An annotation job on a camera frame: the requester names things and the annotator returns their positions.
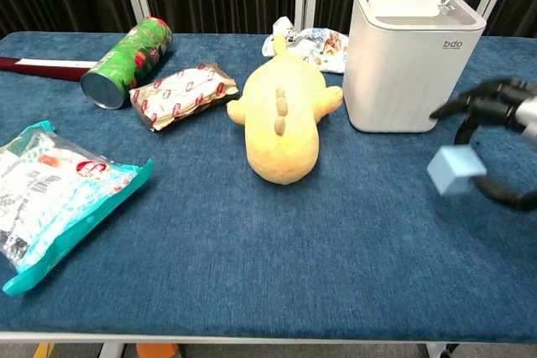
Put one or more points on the crumpled white wrapper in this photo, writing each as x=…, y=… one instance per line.
x=323, y=45

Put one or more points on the small blue cube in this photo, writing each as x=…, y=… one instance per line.
x=455, y=169

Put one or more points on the white table leg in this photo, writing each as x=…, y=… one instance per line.
x=111, y=350

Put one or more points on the yellow plush toy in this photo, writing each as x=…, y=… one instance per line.
x=281, y=123

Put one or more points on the brown white snack packet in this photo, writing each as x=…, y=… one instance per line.
x=184, y=94

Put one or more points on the teal snack bag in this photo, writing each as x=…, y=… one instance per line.
x=54, y=198

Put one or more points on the blue table cloth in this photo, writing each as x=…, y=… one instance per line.
x=260, y=240

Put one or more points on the green chip can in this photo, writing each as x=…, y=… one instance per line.
x=130, y=60

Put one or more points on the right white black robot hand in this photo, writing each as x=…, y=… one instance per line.
x=503, y=112

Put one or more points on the white square box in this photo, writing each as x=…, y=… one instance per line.
x=394, y=73

